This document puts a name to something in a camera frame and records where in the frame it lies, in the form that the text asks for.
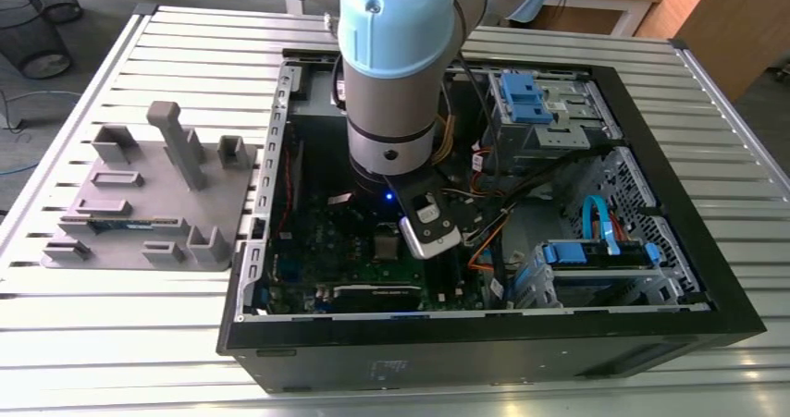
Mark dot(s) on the black RAM slot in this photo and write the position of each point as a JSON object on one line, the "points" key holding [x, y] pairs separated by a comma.
{"points": [[433, 276], [439, 277], [449, 276]]}

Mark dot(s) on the RAM stick with gold contacts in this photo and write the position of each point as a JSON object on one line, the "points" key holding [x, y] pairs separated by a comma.
{"points": [[120, 228]]}

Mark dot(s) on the blue plastic drive carrier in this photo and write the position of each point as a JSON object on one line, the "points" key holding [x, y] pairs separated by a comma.
{"points": [[534, 114], [521, 86]]}

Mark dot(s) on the silver-topped CPU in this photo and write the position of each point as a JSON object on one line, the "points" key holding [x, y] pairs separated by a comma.
{"points": [[386, 247]]}

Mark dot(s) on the CPU socket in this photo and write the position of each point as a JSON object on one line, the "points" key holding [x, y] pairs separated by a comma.
{"points": [[386, 262]]}

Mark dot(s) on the large black mesh bin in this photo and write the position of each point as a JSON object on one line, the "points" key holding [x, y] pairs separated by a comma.
{"points": [[31, 33]]}

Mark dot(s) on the black disk in blue carrier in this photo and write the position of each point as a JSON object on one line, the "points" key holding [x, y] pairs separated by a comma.
{"points": [[565, 254]]}

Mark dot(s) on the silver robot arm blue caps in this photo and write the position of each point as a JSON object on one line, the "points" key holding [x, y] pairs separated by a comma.
{"points": [[389, 121]]}

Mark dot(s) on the black PC case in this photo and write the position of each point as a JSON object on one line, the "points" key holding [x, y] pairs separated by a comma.
{"points": [[433, 361]]}

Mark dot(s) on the black Nvidia graphics card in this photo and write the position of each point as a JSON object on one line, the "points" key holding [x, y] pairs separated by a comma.
{"points": [[377, 297]]}

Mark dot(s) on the silver disk bay cage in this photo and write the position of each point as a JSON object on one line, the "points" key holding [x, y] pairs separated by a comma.
{"points": [[617, 273]]}

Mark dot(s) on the blue plastic cage latch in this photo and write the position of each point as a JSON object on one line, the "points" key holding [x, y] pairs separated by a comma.
{"points": [[525, 283]]}

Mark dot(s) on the green Dell motherboard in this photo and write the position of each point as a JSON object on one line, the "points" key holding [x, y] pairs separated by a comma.
{"points": [[346, 269]]}

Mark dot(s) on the grey plastic parts rack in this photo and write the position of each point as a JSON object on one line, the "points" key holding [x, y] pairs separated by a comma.
{"points": [[160, 213]]}

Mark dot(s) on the small black mesh bin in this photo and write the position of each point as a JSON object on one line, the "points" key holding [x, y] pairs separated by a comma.
{"points": [[62, 12]]}

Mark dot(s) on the grey power supply unit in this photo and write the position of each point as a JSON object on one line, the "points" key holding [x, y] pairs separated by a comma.
{"points": [[318, 112]]}

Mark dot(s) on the silver optical drive cage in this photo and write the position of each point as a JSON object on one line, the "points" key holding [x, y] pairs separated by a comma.
{"points": [[555, 139]]}

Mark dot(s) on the silver camera on black mount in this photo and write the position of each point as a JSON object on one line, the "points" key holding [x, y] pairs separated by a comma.
{"points": [[433, 248]]}

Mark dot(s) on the wooden cabinet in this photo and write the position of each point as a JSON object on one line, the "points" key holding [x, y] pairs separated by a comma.
{"points": [[741, 28]]}

